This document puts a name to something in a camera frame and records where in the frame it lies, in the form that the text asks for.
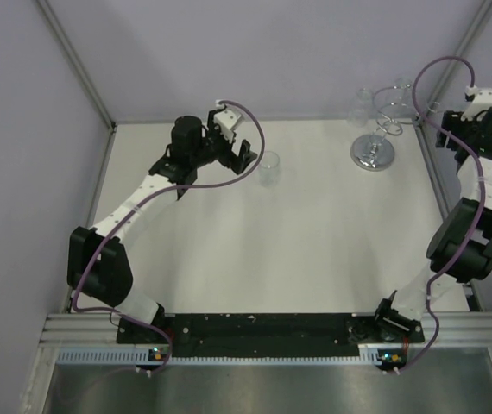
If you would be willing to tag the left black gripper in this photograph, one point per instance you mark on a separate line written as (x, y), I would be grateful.
(236, 163)

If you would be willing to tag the clear patterned wine glass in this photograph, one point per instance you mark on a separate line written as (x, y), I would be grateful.
(269, 169)

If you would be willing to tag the chrome wine glass rack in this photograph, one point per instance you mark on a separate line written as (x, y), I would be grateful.
(374, 151)

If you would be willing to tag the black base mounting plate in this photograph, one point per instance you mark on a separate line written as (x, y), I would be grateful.
(277, 335)

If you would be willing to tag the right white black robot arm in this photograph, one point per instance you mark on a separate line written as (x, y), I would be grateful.
(461, 249)

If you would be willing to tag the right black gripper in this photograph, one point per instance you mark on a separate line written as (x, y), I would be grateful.
(450, 121)

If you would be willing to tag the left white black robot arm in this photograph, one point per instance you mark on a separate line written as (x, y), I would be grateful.
(99, 265)

